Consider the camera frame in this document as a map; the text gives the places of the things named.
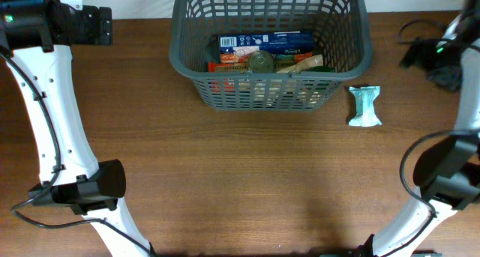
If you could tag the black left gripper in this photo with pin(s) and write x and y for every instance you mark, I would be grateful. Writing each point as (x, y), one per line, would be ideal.
(94, 36)

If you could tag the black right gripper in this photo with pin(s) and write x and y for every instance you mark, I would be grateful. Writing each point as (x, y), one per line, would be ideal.
(415, 55)

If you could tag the grey plastic basket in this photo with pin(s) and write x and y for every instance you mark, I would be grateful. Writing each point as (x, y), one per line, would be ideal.
(341, 35)

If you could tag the green lid jar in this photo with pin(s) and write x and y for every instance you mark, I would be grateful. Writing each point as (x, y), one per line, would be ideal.
(321, 69)

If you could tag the beige paper pouch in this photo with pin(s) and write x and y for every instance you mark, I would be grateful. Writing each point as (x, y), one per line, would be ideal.
(297, 66)

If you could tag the San Remo spaghetti packet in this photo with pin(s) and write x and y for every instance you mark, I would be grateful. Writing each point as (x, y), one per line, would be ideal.
(228, 67)

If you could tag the blue tissue box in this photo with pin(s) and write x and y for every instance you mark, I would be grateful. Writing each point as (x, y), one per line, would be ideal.
(282, 45)

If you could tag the silver tin can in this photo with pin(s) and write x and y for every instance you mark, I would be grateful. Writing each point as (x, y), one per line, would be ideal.
(261, 62)

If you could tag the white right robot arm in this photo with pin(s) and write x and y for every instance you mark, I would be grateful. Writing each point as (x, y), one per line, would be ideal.
(436, 170)

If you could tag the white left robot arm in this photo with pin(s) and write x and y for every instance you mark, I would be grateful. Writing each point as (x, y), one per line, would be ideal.
(36, 41)

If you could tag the light green snack packet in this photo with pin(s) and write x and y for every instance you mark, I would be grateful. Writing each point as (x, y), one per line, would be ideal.
(364, 106)

